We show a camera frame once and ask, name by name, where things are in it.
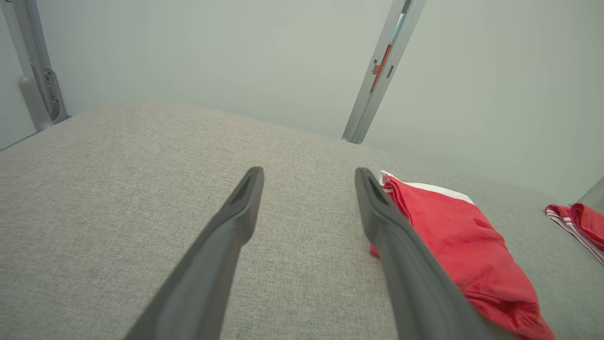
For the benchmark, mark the red Bulls 23 jersey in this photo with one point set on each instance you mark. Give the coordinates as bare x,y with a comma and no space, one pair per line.
590,222

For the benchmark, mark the grey partition post, two feet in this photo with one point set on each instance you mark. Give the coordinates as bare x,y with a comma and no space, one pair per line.
382,80

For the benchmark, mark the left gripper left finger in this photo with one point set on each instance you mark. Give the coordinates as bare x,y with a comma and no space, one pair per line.
203,293

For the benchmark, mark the red shorts with white trim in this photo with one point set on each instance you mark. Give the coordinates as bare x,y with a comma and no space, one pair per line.
462,236

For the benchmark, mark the grey partition post, rounded foot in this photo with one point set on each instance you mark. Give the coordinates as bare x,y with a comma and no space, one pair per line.
37,85

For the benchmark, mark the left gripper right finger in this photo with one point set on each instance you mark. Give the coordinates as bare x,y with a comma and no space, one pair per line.
415,293

